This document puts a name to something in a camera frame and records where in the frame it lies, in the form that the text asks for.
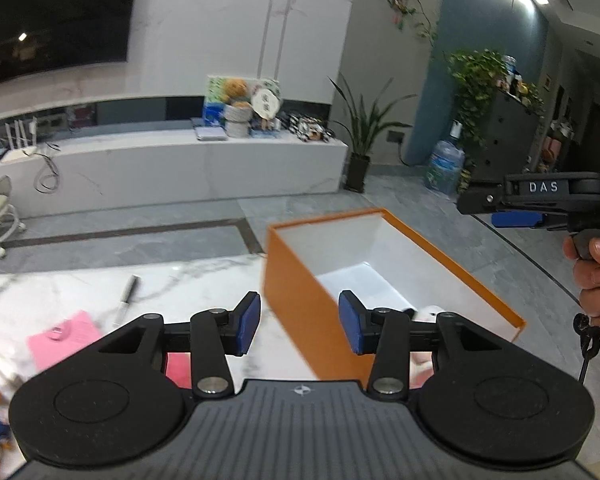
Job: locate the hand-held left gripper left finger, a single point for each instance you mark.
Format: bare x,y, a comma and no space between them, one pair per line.
247,322

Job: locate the small white object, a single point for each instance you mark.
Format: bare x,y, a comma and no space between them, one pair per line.
426,314

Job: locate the grey laptop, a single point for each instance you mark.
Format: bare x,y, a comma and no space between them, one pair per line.
210,132

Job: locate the blue water bottle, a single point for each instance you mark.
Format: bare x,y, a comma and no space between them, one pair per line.
445,165

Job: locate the round paper fan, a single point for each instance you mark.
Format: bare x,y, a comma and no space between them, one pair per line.
266,105

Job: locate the long leaf potted plant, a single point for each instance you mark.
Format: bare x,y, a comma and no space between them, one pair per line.
357,170

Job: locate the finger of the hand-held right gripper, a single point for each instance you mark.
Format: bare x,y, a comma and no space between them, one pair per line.
480,200
517,219

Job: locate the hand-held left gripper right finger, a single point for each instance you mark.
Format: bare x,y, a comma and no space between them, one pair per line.
352,325

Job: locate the orange cardboard box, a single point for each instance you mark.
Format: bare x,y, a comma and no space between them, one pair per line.
295,290

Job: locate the wall television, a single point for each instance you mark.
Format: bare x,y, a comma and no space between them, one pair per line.
55,15

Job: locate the black cabinet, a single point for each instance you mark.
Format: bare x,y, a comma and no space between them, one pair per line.
505,140

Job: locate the brown teddy bear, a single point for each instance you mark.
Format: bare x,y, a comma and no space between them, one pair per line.
236,89

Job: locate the pink snap pouch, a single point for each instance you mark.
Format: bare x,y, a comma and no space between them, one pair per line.
65,342

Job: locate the person's right hand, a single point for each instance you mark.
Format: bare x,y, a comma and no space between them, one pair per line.
597,290

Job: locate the black wall socket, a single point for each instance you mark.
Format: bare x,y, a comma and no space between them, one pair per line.
396,136

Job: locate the marble television bench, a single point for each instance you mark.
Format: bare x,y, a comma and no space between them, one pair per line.
180,165

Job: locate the white router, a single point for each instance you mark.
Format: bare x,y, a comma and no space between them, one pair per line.
20,152

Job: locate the green ivy plant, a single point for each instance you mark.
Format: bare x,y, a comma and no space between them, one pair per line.
475,80

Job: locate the black and white figurines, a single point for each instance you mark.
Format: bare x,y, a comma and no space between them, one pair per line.
310,127

